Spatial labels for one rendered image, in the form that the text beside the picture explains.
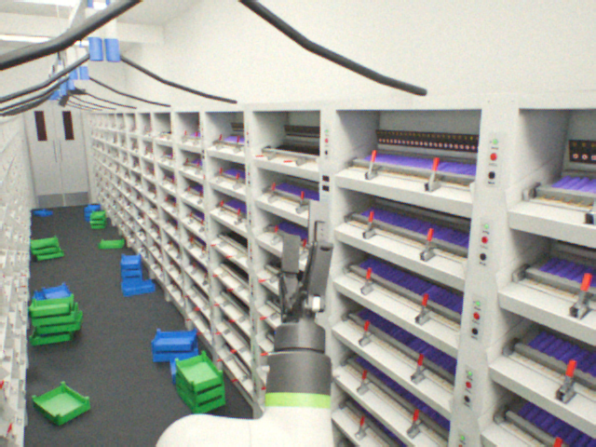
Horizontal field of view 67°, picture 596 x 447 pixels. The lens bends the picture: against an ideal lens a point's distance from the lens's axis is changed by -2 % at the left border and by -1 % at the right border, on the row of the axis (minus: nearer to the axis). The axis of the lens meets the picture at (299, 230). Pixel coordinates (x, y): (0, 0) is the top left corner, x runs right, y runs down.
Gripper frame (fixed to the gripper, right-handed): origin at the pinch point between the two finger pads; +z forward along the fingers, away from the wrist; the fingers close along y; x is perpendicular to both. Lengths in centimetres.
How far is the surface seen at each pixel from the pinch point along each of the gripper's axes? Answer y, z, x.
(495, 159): -6, 28, -48
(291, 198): -110, 65, -30
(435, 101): -14, 48, -39
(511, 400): -42, -22, -75
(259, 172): -127, 85, -17
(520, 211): -7, 16, -53
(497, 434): -41, -30, -68
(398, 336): -76, 0, -61
